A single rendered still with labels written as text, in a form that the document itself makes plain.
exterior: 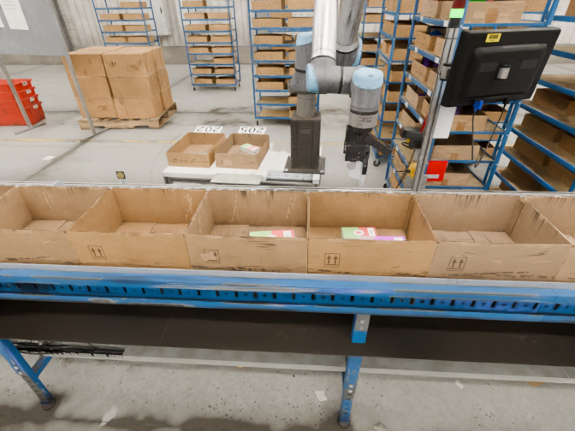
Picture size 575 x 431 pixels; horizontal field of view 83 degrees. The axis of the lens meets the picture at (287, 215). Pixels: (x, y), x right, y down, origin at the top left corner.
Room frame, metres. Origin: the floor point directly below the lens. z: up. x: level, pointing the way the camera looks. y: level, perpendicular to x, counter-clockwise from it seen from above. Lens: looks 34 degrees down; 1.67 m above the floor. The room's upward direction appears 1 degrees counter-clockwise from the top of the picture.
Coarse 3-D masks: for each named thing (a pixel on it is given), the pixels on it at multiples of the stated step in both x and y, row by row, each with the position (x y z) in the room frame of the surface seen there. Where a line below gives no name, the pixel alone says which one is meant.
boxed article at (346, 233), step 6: (342, 228) 1.02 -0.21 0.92; (348, 228) 1.02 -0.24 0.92; (354, 228) 1.02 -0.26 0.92; (360, 228) 1.02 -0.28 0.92; (366, 228) 1.02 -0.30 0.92; (372, 228) 1.02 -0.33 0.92; (342, 234) 0.98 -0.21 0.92; (348, 234) 0.98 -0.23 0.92; (354, 234) 0.98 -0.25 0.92; (360, 234) 0.98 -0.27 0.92; (366, 234) 0.98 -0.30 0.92; (372, 234) 0.98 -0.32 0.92
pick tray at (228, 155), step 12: (228, 144) 2.23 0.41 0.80; (240, 144) 2.31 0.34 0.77; (252, 144) 2.30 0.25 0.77; (264, 144) 2.12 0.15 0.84; (216, 156) 1.95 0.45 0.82; (228, 156) 1.94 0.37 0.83; (240, 156) 1.92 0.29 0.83; (252, 156) 1.91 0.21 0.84; (264, 156) 2.11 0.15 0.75; (240, 168) 1.93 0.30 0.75; (252, 168) 1.91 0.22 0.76
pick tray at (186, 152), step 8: (184, 136) 2.27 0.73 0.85; (192, 136) 2.35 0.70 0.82; (200, 136) 2.34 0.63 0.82; (208, 136) 2.33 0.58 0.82; (216, 136) 2.32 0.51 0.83; (224, 136) 2.30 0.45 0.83; (176, 144) 2.14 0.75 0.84; (184, 144) 2.25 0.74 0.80; (192, 144) 2.35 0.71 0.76; (200, 144) 2.34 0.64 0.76; (208, 144) 2.33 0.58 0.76; (216, 144) 2.12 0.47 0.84; (168, 152) 1.98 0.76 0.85; (176, 152) 1.97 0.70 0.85; (184, 152) 2.19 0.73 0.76; (192, 152) 2.18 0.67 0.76; (200, 152) 2.18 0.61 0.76; (208, 152) 1.96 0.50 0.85; (168, 160) 1.98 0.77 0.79; (176, 160) 1.97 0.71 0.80; (184, 160) 1.96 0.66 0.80; (192, 160) 1.95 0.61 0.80; (200, 160) 1.95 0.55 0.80; (208, 160) 1.94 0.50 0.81
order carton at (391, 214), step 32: (320, 192) 1.08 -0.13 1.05; (352, 192) 1.08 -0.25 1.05; (320, 224) 1.08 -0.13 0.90; (352, 224) 1.07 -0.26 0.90; (384, 224) 1.06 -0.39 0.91; (416, 224) 0.96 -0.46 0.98; (320, 256) 0.80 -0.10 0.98; (352, 256) 0.79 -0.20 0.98; (384, 256) 0.78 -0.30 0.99; (416, 256) 0.77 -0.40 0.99
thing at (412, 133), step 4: (400, 128) 1.70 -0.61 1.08; (404, 128) 1.68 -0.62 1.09; (408, 128) 1.67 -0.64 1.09; (412, 128) 1.67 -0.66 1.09; (416, 128) 1.67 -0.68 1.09; (400, 132) 1.68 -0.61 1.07; (404, 132) 1.65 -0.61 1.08; (408, 132) 1.65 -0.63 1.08; (412, 132) 1.65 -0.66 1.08; (416, 132) 1.65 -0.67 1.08; (400, 136) 1.67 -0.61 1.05; (404, 136) 1.65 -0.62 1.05; (408, 136) 1.65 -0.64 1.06; (412, 136) 1.65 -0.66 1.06; (416, 136) 1.65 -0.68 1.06; (420, 136) 1.64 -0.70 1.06; (408, 140) 1.67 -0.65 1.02; (412, 140) 1.66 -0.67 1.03; (416, 140) 1.66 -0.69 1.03; (408, 144) 1.67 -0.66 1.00; (412, 144) 1.66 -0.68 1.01; (416, 144) 1.66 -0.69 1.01
